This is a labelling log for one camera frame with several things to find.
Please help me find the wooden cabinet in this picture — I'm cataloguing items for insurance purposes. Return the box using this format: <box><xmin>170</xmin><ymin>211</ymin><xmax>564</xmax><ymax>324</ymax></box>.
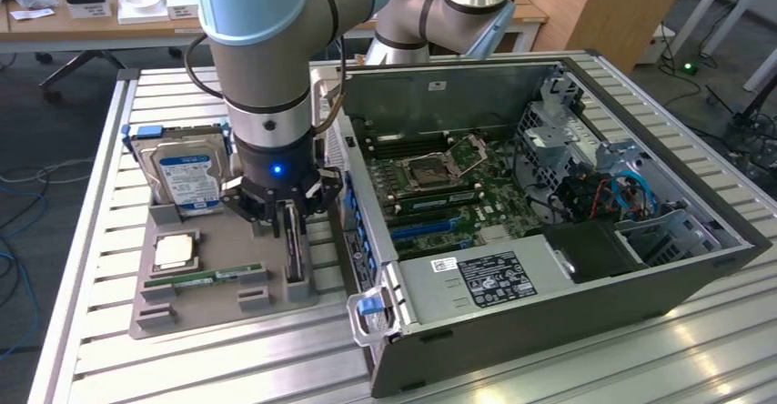
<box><xmin>531</xmin><ymin>0</ymin><xmax>696</xmax><ymax>74</ymax></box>

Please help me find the plain white box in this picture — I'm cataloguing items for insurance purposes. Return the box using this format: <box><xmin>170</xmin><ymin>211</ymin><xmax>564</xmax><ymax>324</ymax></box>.
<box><xmin>164</xmin><ymin>0</ymin><xmax>201</xmax><ymax>21</ymax></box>

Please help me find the grey parts rack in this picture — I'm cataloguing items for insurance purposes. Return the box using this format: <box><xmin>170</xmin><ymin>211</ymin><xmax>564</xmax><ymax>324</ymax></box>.
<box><xmin>128</xmin><ymin>151</ymin><xmax>321</xmax><ymax>341</ymax></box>

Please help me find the blue wire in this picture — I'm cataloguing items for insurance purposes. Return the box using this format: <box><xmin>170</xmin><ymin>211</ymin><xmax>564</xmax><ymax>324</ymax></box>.
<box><xmin>608</xmin><ymin>170</ymin><xmax>662</xmax><ymax>223</ymax></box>

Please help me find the green graphics card black cooler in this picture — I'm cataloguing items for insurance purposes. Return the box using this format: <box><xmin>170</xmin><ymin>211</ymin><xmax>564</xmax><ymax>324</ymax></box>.
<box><xmin>278</xmin><ymin>201</ymin><xmax>307</xmax><ymax>287</ymax></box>

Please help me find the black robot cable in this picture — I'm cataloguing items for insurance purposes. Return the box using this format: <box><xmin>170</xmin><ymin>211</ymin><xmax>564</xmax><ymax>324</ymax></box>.
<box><xmin>182</xmin><ymin>0</ymin><xmax>351</xmax><ymax>132</ymax></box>

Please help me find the silver CPU chip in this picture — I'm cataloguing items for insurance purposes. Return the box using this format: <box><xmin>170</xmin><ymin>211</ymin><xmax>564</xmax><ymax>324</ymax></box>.
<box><xmin>153</xmin><ymin>235</ymin><xmax>198</xmax><ymax>271</ymax></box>

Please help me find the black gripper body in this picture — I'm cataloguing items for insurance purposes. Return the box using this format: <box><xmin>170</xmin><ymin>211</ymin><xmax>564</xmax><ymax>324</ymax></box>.
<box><xmin>233</xmin><ymin>135</ymin><xmax>323</xmax><ymax>223</ymax></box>

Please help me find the white box with black top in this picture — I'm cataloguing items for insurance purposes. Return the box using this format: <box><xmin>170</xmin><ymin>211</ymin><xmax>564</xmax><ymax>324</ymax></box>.
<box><xmin>60</xmin><ymin>0</ymin><xmax>113</xmax><ymax>20</ymax></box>

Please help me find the tall metal disk bay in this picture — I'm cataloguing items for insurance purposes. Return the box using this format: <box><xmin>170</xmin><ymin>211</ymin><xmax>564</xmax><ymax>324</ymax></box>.
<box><xmin>515</xmin><ymin>76</ymin><xmax>603</xmax><ymax>205</ymax></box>

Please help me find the green RAM stick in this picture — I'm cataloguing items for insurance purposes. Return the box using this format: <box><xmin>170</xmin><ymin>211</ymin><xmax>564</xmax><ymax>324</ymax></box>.
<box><xmin>144</xmin><ymin>263</ymin><xmax>265</xmax><ymax>288</ymax></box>

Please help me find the black office chair base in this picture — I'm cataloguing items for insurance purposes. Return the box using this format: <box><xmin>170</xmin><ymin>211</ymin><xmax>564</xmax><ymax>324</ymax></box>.
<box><xmin>35</xmin><ymin>48</ymin><xmax>129</xmax><ymax>103</ymax></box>

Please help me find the black back panel label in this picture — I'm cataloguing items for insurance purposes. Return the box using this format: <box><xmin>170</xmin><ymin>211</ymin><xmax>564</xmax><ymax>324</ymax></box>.
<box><xmin>343</xmin><ymin>232</ymin><xmax>372</xmax><ymax>287</ymax></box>

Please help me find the blue floor cable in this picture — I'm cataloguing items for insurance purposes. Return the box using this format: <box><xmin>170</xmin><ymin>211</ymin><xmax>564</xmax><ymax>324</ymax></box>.
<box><xmin>0</xmin><ymin>185</ymin><xmax>46</xmax><ymax>359</ymax></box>

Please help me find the grey floor cable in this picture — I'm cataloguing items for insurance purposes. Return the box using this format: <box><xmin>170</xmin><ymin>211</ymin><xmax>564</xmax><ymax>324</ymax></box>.
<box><xmin>0</xmin><ymin>157</ymin><xmax>92</xmax><ymax>186</ymax></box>

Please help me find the black floor stand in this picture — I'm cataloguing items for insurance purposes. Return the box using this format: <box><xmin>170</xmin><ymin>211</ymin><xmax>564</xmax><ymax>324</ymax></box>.
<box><xmin>703</xmin><ymin>57</ymin><xmax>777</xmax><ymax>168</ymax></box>

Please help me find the grey power supply unit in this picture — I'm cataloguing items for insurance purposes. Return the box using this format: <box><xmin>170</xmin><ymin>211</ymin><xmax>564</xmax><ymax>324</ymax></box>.
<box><xmin>387</xmin><ymin>234</ymin><xmax>576</xmax><ymax>328</ymax></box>

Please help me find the green motherboard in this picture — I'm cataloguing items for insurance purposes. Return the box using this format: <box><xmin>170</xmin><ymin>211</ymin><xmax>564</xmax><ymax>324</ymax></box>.
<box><xmin>355</xmin><ymin>116</ymin><xmax>547</xmax><ymax>259</ymax></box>

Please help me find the metal socket cover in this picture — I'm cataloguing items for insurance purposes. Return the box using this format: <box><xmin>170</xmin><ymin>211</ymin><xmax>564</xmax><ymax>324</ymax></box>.
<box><xmin>445</xmin><ymin>133</ymin><xmax>489</xmax><ymax>178</ymax></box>

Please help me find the black fan shroud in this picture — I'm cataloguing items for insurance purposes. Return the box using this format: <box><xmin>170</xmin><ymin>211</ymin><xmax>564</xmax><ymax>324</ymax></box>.
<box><xmin>541</xmin><ymin>219</ymin><xmax>650</xmax><ymax>286</ymax></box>

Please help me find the long expansion slot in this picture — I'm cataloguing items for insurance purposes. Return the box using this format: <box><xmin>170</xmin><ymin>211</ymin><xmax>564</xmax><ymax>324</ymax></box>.
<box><xmin>387</xmin><ymin>222</ymin><xmax>460</xmax><ymax>237</ymax></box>
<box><xmin>387</xmin><ymin>211</ymin><xmax>465</xmax><ymax>227</ymax></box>

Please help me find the low metal disk bay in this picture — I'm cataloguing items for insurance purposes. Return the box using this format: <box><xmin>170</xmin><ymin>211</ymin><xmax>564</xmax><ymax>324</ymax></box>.
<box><xmin>612</xmin><ymin>207</ymin><xmax>740</xmax><ymax>268</ymax></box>

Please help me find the red wire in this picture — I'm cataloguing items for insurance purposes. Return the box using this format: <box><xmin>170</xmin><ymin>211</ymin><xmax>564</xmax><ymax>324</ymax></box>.
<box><xmin>592</xmin><ymin>177</ymin><xmax>615</xmax><ymax>217</ymax></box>

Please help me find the hard disk with blue rails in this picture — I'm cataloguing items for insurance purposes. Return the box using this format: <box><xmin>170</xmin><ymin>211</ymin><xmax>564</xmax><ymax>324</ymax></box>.
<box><xmin>120</xmin><ymin>119</ymin><xmax>233</xmax><ymax>218</ymax></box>

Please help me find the small paper slip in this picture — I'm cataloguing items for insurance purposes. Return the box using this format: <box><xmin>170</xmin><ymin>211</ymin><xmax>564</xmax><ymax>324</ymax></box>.
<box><xmin>6</xmin><ymin>7</ymin><xmax>57</xmax><ymax>21</ymax></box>

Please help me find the white table frame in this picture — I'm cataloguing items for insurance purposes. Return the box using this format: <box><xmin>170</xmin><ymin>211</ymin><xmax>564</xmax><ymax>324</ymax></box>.
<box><xmin>666</xmin><ymin>0</ymin><xmax>777</xmax><ymax>92</ymax></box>

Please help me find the dark grey PC case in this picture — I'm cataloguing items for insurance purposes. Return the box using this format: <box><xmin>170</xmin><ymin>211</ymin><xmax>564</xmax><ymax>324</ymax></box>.
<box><xmin>308</xmin><ymin>56</ymin><xmax>772</xmax><ymax>399</ymax></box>

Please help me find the CPU socket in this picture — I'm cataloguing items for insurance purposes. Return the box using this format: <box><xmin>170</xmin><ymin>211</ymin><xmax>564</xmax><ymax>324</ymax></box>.
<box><xmin>404</xmin><ymin>153</ymin><xmax>451</xmax><ymax>192</ymax></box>

